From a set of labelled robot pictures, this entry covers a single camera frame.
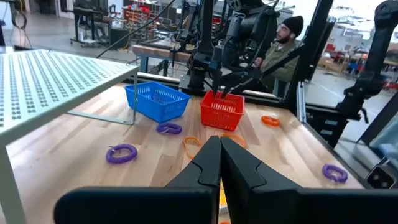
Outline red plastic basket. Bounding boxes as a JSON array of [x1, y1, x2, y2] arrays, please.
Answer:
[[200, 90, 246, 132]]

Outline black hanging cable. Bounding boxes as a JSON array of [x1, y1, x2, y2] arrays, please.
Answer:
[[96, 0, 177, 59]]

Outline wooden workbench blue legs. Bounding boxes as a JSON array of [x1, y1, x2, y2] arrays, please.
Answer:
[[132, 43, 193, 77]]

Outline blue plastic basket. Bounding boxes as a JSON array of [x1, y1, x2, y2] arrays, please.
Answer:
[[124, 81, 191, 124]]

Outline black jointed stand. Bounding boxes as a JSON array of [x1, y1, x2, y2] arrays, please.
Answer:
[[335, 0, 398, 124]]

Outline storage rack orange bins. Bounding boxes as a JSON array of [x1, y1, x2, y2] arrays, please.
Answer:
[[123, 2, 156, 35]]

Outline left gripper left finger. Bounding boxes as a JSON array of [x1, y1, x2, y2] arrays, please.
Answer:
[[53, 135, 222, 224]]

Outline orange rubber band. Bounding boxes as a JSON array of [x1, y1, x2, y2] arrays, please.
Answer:
[[182, 136, 203, 160], [220, 133, 248, 149]]

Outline person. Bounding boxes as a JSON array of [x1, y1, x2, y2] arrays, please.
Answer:
[[253, 15, 305, 97]]

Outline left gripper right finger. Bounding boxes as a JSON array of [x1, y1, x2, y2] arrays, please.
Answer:
[[220, 136, 398, 224]]

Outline orange-red coil wristband keyring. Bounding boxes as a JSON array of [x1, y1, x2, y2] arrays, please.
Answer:
[[261, 115, 281, 128]]

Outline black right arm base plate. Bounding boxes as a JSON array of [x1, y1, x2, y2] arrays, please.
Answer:
[[178, 74, 218, 94]]

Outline green perforated metal shelf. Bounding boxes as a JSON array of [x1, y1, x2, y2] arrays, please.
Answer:
[[0, 48, 140, 224]]

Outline purple coil wristband keyring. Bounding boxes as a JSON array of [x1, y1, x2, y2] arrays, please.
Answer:
[[105, 143, 139, 165], [155, 122, 183, 136], [322, 164, 349, 184]]

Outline yellow crayon box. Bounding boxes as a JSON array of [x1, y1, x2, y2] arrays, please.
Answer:
[[219, 183, 228, 215]]

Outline black cart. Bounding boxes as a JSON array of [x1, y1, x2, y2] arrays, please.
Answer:
[[68, 6, 125, 49]]

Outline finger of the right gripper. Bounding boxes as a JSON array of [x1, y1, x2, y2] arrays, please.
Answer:
[[221, 76, 239, 99], [212, 68, 223, 96]]

